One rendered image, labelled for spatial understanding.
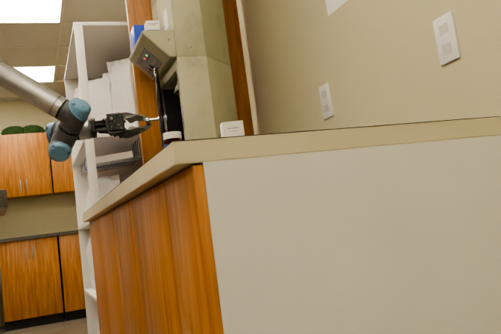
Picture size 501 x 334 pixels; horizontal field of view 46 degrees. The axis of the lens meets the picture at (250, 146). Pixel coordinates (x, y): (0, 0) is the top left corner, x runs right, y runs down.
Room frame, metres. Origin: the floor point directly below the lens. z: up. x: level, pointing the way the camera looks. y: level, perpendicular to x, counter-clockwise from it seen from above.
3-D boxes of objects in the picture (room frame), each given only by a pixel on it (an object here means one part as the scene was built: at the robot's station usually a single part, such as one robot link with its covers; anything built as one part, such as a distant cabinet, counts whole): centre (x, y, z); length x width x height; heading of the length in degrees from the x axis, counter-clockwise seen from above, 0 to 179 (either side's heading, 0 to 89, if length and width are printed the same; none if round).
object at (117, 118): (2.09, 0.50, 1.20); 0.12 x 0.09 x 0.08; 96
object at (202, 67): (2.25, 0.16, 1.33); 0.32 x 0.25 x 0.77; 21
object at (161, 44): (2.18, 0.33, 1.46); 0.32 x 0.11 x 0.10; 21
